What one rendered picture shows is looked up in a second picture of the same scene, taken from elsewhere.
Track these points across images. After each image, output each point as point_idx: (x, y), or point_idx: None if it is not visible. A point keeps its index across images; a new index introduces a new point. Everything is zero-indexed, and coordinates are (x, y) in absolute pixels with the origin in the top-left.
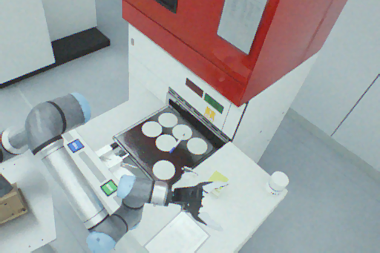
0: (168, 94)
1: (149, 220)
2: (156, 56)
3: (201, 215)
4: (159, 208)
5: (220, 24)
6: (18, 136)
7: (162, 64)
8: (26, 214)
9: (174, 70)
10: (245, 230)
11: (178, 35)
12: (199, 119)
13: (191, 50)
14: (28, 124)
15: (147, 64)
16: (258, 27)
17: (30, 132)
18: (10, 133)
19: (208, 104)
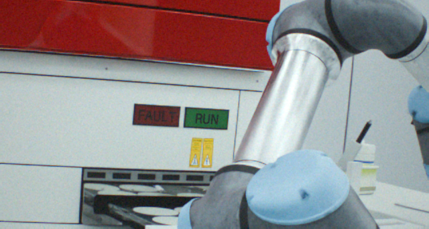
0: (92, 185)
1: (417, 215)
2: (38, 108)
3: None
4: (393, 211)
5: None
6: (291, 134)
7: (58, 116)
8: None
9: (96, 110)
10: (424, 193)
11: None
12: (181, 185)
13: (167, 13)
14: None
15: (7, 153)
16: None
17: None
18: (259, 157)
19: (196, 129)
